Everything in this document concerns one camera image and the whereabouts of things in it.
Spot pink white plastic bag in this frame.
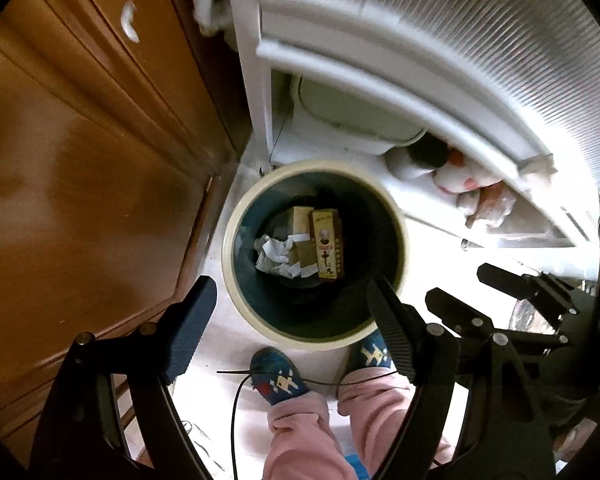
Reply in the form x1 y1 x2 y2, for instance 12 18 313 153
455 180 518 231

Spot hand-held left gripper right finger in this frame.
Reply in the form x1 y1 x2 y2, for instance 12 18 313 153
367 277 558 480

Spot brown wooden cabinet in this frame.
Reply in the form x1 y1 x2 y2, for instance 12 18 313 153
0 0 253 461

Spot thin black cable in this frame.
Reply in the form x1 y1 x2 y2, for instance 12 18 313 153
217 367 411 480

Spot plain yellow cardboard box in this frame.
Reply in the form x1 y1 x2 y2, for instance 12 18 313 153
286 206 317 266

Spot blue patterned slipper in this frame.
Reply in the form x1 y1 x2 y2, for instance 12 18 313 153
250 346 311 407
349 330 396 373

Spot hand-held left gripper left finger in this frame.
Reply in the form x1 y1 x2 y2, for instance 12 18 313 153
30 276 218 480

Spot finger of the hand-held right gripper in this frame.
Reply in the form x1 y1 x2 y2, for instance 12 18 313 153
476 262 581 320
425 287 511 345

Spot person's pink pants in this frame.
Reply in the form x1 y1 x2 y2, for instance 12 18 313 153
262 367 456 480

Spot white paper bag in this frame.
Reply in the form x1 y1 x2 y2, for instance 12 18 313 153
254 234 317 279

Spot long yellow red box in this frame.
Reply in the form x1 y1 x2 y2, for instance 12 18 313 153
307 208 346 281

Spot cream round trash bin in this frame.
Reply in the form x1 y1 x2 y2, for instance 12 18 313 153
221 160 410 345

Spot white bin with green lid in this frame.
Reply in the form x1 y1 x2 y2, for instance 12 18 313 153
272 72 428 158

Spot white cabinet handle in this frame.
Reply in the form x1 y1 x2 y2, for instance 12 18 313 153
120 1 141 43

